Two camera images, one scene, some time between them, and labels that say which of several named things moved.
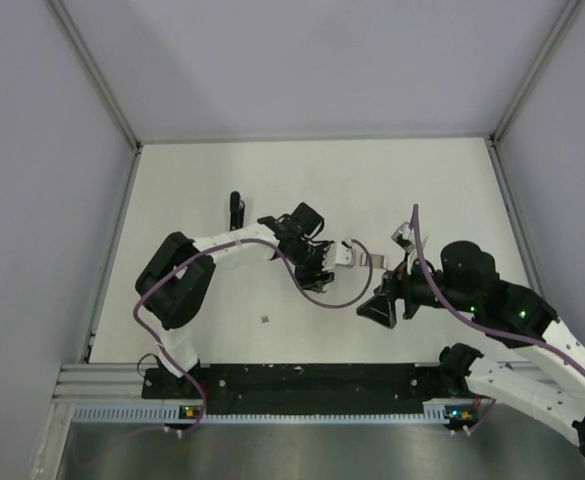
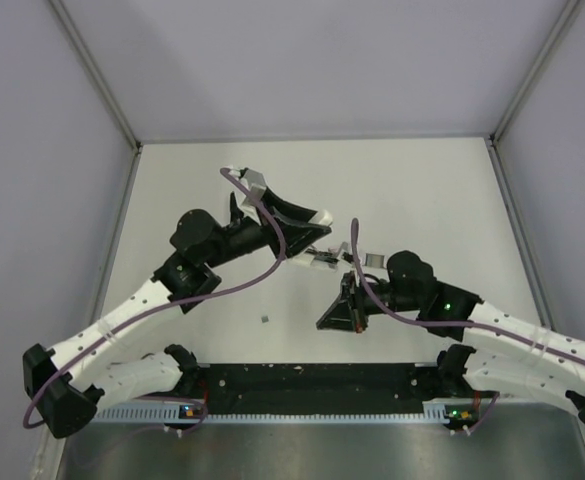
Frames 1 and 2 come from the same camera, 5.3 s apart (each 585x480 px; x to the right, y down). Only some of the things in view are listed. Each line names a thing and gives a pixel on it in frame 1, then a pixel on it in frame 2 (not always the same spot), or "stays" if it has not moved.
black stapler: (236, 211) stays
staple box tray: (378, 260) stays
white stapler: (340, 254) stays
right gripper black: (381, 307) → (346, 313)
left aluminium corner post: (99, 74) stays
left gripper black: (307, 278) → (301, 236)
